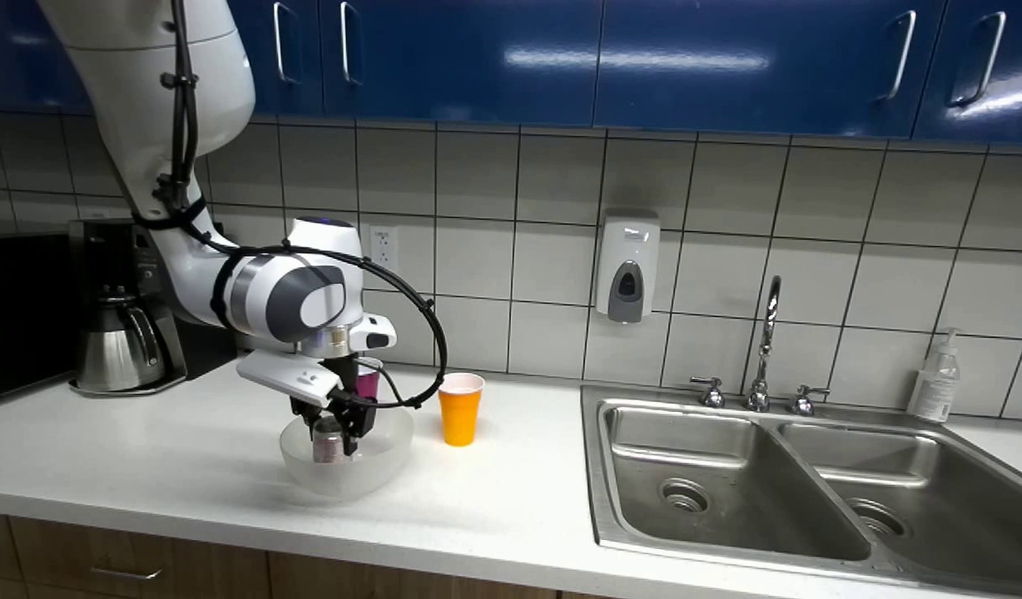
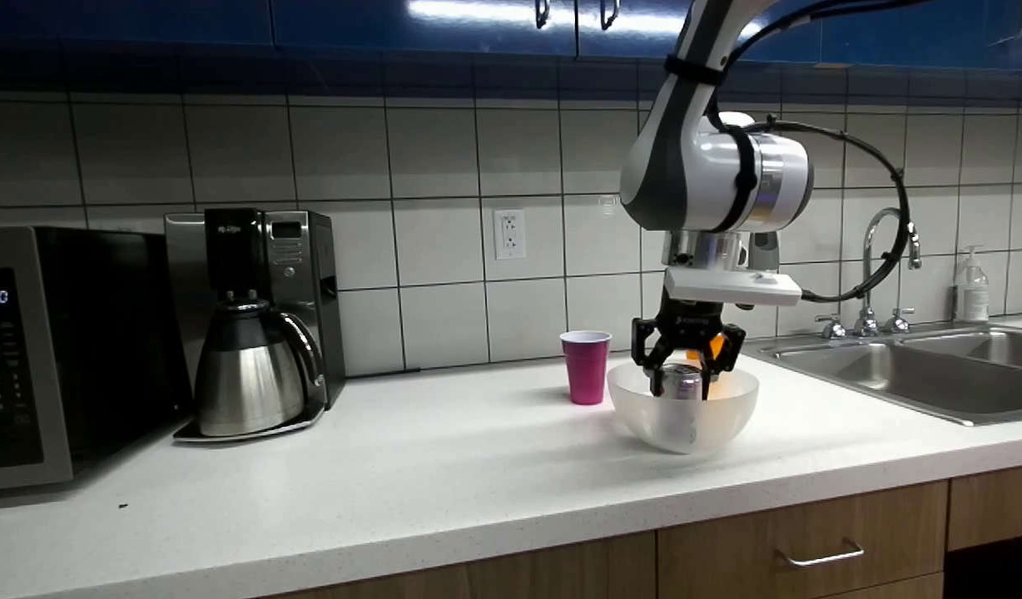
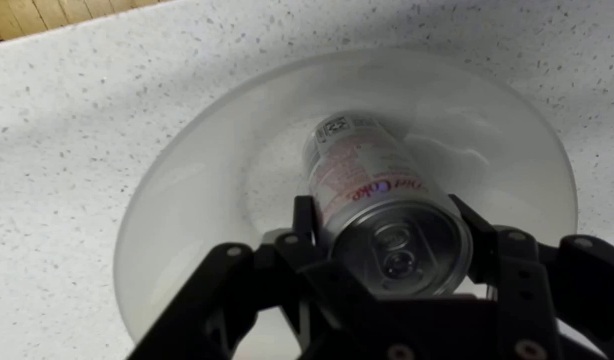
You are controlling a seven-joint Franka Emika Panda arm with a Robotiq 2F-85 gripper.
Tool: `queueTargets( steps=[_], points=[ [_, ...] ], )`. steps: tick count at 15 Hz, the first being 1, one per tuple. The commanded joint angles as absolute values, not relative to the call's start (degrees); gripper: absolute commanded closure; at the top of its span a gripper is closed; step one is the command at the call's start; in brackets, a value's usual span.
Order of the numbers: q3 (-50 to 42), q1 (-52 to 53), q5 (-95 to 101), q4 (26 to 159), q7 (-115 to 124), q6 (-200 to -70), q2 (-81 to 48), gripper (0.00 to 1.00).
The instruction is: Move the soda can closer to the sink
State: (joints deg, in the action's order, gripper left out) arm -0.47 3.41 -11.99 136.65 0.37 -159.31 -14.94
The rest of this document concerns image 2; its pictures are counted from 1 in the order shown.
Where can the chrome sink faucet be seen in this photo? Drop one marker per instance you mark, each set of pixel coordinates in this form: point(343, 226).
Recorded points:
point(869, 276)

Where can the wooden drawer front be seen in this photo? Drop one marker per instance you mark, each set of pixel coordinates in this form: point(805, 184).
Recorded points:
point(752, 527)
point(995, 503)
point(509, 578)

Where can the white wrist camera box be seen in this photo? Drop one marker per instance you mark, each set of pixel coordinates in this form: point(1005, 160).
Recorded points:
point(742, 287)

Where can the steel coffee carafe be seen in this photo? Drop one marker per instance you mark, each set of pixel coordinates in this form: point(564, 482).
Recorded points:
point(247, 377)

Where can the clear plastic bowl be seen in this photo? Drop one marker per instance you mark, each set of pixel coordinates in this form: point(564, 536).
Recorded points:
point(688, 426)

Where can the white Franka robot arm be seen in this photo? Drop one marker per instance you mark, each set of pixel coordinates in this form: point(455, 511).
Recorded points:
point(693, 168)

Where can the clear soap bottle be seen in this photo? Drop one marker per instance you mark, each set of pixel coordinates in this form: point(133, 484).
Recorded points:
point(972, 291)

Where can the black coffee maker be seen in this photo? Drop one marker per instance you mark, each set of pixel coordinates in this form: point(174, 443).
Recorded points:
point(298, 276)

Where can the white wall outlet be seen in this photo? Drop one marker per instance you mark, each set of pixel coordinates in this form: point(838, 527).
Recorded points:
point(509, 233)

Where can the silver soda can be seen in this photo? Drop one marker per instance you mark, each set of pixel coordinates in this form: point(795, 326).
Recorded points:
point(682, 385)

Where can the black microwave oven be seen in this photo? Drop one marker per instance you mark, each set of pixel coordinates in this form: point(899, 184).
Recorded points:
point(99, 345)

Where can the blue upper cabinet door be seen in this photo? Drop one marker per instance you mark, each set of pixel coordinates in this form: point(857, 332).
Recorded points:
point(420, 22)
point(629, 22)

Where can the purple plastic cup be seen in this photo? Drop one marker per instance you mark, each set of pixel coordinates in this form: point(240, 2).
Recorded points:
point(588, 366)

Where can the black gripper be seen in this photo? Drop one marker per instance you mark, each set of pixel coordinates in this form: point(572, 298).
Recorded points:
point(688, 332)

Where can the stainless steel double sink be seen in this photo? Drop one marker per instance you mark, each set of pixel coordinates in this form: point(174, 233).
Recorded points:
point(919, 371)

